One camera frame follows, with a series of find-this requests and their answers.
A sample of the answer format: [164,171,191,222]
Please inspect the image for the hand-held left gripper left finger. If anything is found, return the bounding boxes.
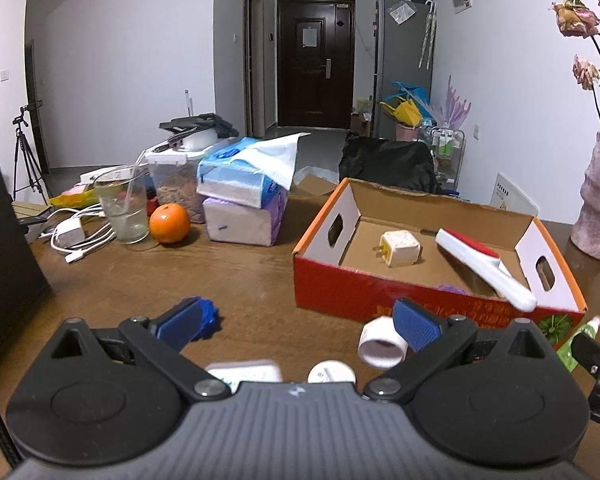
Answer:
[47,297,232,403]

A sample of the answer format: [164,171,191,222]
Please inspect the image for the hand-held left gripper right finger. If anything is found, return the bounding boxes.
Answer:
[362,298,554,404]

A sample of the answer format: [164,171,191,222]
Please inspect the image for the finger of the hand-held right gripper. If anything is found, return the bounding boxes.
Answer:
[572,332,600,376]

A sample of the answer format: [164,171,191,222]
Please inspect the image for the green spray bottle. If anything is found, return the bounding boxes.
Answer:
[556,315,600,372]

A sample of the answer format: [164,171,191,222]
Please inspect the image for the blue bottle cap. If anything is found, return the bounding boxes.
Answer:
[169,297,222,342]

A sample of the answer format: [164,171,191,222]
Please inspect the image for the white tape roll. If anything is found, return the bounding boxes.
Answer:
[357,315,409,369]

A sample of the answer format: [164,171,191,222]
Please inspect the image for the white printed plastic container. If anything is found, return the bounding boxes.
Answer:
[204,359,284,387]

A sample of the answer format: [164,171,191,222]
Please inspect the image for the white charger plug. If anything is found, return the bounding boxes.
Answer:
[377,229,421,269]

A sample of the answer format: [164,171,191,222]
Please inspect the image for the red cardboard box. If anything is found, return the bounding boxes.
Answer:
[292,177,587,350]

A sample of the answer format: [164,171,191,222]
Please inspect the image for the white red lint brush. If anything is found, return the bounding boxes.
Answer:
[434,228,539,314]

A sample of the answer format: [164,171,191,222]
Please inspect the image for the white round lid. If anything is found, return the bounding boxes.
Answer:
[307,358,356,384]

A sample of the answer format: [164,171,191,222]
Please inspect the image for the orange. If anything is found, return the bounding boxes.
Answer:
[148,203,191,245]

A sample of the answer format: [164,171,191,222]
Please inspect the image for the purple tissue pack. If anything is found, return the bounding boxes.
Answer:
[202,187,289,248]

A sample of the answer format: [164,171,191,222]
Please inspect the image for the clear glass cup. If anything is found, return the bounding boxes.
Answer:
[93,166,151,245]

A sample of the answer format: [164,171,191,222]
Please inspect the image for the clear plastic food container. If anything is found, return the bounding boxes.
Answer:
[144,149,207,224]

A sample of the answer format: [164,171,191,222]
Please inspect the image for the purple ceramic vase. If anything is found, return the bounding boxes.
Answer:
[569,131,600,261]

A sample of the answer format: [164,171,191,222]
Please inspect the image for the blue tissue pack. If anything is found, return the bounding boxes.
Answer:
[196,132,312,209]

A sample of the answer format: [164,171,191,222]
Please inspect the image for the yellow snack packet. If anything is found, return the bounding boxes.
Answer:
[49,186,102,209]

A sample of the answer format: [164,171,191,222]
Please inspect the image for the black cloth bag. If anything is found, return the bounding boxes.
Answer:
[338,135,444,195]

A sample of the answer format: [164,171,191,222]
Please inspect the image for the brown cardboard piece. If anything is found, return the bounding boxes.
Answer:
[291,174,339,199]

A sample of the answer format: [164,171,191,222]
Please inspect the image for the metal rolling cart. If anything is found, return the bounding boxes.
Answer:
[417,124,467,197]

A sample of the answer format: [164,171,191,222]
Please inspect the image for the black folded holder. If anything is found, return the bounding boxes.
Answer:
[158,113,241,145]

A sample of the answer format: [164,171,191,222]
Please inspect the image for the blue and yellow bags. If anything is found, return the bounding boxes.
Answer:
[379,81,432,129]

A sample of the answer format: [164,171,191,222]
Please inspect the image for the grey refrigerator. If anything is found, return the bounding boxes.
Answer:
[372,0,436,142]

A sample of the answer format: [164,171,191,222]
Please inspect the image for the dark wooden door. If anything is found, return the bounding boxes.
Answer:
[276,0,356,130]

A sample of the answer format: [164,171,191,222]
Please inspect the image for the hanging folded umbrellas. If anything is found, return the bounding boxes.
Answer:
[417,0,439,71]

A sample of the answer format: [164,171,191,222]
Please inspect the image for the bunch of dried pink roses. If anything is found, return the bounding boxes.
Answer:
[549,0,600,142]

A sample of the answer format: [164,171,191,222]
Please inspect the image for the white power adapter with cables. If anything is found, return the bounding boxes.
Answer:
[40,204,118,264]

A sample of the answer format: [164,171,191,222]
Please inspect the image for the purple wall decoration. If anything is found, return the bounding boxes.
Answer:
[441,74,474,132]

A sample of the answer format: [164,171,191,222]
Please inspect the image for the black camera tripod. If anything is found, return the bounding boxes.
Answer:
[11,102,49,207]

